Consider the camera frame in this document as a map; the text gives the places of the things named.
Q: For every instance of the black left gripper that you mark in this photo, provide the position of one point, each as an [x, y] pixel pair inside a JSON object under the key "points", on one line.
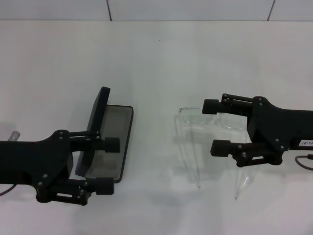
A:
{"points": [[29, 161]]}

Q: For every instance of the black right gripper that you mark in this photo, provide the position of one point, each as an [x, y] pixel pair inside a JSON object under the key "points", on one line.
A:
{"points": [[281, 127]]}

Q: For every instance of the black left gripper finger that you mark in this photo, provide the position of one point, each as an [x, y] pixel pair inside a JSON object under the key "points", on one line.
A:
{"points": [[105, 186], [112, 145]]}

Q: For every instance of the black glasses case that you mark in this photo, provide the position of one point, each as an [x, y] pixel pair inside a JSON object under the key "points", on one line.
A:
{"points": [[117, 120]]}

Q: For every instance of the clear white glasses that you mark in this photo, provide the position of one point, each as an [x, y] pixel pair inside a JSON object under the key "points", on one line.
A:
{"points": [[183, 110]]}

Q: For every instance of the left gripper silver stud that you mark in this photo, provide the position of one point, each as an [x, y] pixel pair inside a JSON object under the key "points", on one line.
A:
{"points": [[14, 136]]}

